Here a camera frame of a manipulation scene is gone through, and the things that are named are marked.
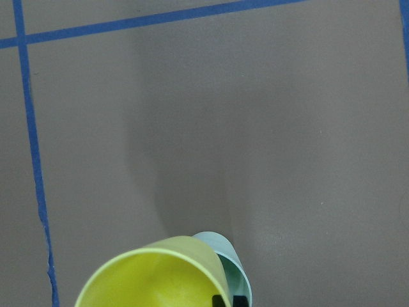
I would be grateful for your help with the green plastic cup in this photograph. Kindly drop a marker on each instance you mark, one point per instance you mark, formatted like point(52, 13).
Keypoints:
point(236, 277)

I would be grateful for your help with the blue tape line crosswise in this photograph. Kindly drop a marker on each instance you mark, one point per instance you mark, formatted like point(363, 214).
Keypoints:
point(148, 20)

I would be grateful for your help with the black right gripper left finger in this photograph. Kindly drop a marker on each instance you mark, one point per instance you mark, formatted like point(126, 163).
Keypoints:
point(217, 301)

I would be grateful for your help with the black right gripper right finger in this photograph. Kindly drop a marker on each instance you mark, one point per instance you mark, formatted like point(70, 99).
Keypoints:
point(240, 301)

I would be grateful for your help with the yellow plastic cup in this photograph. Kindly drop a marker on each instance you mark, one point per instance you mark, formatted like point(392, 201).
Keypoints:
point(178, 271)

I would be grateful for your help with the blue tape line lengthwise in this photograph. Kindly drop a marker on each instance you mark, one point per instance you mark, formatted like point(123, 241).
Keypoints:
point(34, 145)
point(404, 9)

